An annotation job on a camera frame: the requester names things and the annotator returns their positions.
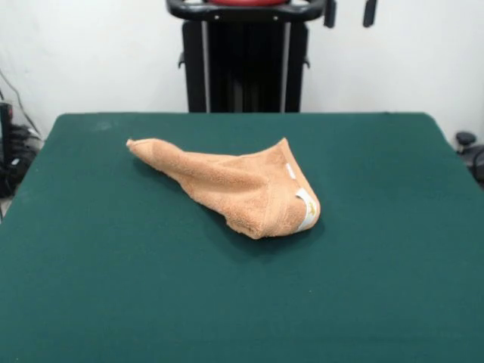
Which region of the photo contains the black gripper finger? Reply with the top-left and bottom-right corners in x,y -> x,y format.
323,0 -> 337,29
362,0 -> 378,28

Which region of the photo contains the tan terry towel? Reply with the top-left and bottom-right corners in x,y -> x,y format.
126,137 -> 322,240

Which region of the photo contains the black chair base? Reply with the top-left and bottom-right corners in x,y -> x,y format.
455,131 -> 484,190

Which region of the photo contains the dark green table cloth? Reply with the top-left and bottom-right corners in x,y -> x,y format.
0,111 -> 484,363

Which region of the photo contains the black box with red light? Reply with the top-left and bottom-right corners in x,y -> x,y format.
0,101 -> 15,169

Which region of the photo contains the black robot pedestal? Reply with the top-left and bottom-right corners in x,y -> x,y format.
166,0 -> 327,113

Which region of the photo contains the grey wall cable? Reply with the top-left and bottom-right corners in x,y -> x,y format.
0,67 -> 42,137

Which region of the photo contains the black cable bundle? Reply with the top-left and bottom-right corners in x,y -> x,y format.
0,124 -> 45,200

